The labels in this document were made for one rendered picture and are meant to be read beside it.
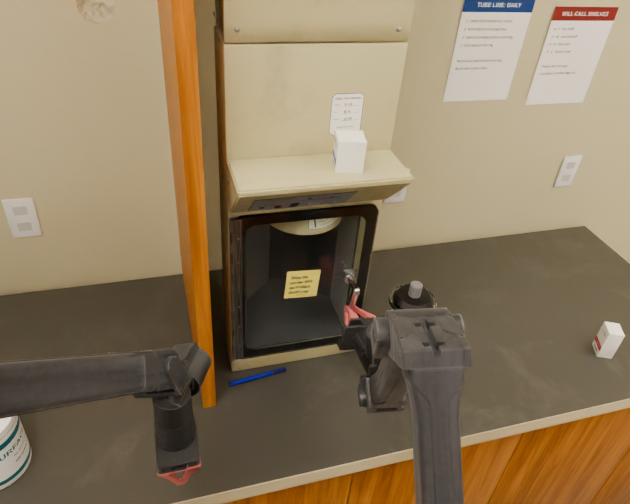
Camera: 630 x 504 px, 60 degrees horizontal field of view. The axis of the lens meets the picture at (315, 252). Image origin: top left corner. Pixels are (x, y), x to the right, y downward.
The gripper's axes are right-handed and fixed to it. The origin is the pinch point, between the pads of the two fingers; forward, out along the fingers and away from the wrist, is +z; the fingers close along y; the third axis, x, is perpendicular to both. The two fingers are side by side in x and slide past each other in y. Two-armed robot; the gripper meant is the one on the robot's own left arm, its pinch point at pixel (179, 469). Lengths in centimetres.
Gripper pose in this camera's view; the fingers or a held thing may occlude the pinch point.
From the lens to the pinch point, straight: 102.6
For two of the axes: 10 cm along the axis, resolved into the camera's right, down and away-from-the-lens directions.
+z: -0.9, 8.1, 5.8
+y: -2.9, -5.8, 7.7
